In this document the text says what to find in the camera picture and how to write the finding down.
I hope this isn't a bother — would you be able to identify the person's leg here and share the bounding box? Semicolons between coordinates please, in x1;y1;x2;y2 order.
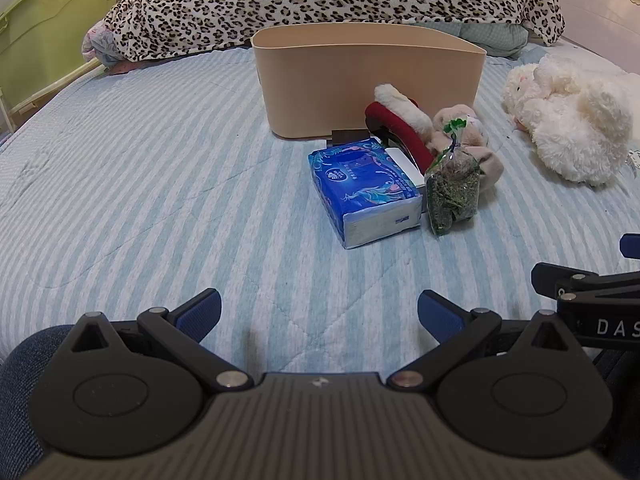
0;325;76;480
592;349;640;466

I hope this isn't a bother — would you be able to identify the beige plastic storage bin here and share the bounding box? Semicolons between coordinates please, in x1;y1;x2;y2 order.
251;23;487;140

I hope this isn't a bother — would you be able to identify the blue striped bed sheet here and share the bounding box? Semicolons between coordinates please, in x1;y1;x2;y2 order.
0;42;640;391

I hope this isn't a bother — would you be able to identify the person's left leg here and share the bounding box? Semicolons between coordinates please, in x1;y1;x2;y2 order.
0;325;76;480

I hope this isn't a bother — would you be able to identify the clear bag of dried herbs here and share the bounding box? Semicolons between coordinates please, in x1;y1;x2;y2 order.
424;116;483;237

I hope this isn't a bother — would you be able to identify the white fluffy plush toy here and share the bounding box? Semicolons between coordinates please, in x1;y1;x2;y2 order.
502;54;635;188

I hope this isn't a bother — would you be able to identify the green plastic storage box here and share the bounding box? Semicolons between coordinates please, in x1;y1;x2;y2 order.
0;0;120;116

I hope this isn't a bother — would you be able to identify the red and white plush toy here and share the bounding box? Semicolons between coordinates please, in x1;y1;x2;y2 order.
364;83;436;173

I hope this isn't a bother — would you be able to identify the beige plush bear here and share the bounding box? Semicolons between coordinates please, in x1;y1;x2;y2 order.
431;105;505;196

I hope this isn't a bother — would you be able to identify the person's right leg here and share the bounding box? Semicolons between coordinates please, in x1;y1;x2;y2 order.
592;349;640;466

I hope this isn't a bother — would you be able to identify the light green checked quilt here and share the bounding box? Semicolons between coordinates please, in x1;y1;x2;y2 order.
415;20;530;58

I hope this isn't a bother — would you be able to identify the blue tissue pack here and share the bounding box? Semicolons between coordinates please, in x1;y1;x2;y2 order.
307;142;423;250

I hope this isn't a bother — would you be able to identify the small dark box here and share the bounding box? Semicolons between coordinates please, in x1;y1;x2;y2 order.
327;130;371;150

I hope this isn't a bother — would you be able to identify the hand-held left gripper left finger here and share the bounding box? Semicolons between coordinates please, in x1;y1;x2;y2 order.
70;287;254;392

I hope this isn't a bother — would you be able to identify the white bed headboard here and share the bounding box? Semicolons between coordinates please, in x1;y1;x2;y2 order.
530;0;640;61

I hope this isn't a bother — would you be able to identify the pink floral quilt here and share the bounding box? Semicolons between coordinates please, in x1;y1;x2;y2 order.
81;25;131;76

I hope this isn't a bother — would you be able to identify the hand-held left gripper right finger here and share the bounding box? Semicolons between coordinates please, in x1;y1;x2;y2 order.
387;289;576;391

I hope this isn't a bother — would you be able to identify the small white box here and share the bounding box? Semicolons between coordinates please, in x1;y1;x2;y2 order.
385;146;427;196

